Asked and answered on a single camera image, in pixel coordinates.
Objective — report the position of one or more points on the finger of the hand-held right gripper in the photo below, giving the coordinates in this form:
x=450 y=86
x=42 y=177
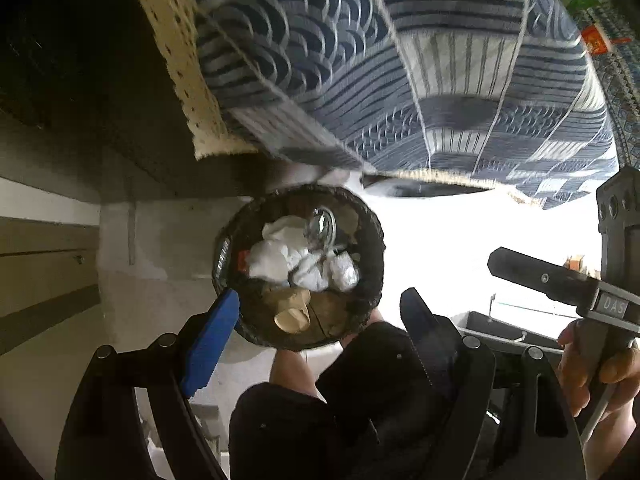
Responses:
x=540 y=275

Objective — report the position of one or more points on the person's right forearm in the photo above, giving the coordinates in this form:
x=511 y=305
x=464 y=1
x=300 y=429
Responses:
x=615 y=452

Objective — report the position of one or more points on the large tissue ball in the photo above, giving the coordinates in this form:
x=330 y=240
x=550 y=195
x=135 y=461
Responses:
x=345 y=272

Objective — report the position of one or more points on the blue patterned tablecloth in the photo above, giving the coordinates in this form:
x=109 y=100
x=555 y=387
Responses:
x=375 y=75

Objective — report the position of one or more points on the white paper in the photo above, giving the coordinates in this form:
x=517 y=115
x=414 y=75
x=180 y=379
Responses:
x=270 y=255

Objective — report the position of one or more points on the brown paper bag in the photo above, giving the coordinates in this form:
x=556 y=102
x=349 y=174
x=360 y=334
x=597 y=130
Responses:
x=330 y=312

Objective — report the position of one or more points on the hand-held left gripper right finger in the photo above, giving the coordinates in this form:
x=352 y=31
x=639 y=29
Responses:
x=425 y=332

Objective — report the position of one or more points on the red packet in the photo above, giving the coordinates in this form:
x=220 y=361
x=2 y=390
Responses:
x=594 y=40

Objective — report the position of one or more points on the person's right hand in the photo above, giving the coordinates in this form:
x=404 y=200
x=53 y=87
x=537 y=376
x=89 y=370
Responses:
x=575 y=380

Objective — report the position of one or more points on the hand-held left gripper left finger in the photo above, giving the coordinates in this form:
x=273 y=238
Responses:
x=210 y=340

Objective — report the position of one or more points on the black round trash bin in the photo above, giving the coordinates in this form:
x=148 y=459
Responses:
x=370 y=260

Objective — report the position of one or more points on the blue patterned mat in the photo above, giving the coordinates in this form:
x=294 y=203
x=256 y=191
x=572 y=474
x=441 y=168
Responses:
x=617 y=90

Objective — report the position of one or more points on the gray plastic crate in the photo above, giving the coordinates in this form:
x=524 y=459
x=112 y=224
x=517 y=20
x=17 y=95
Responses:
x=505 y=330

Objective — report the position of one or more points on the beige paper cup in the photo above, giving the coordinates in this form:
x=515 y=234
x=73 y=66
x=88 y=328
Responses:
x=292 y=312

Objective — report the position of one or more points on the person's leg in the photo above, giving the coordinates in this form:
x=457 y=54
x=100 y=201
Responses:
x=360 y=410

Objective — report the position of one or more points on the cabinet drawer front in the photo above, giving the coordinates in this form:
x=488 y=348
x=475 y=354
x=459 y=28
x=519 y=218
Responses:
x=45 y=280

